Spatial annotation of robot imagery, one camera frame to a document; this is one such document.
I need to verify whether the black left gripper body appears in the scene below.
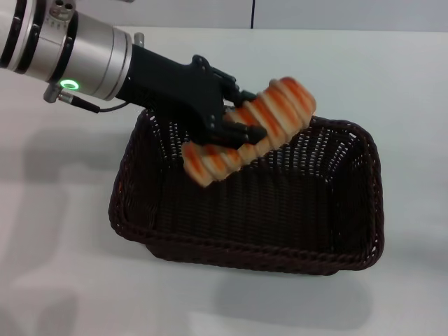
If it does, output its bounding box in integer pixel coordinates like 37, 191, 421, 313
114, 45, 227, 146

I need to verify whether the striped orange bread roll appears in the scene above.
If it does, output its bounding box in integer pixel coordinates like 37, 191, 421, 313
181, 76, 318, 188

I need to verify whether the black woven rectangular basket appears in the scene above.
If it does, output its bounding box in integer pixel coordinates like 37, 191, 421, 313
106, 106, 386, 278

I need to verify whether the black arm connector cable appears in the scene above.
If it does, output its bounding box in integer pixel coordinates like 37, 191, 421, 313
43, 83, 130, 115

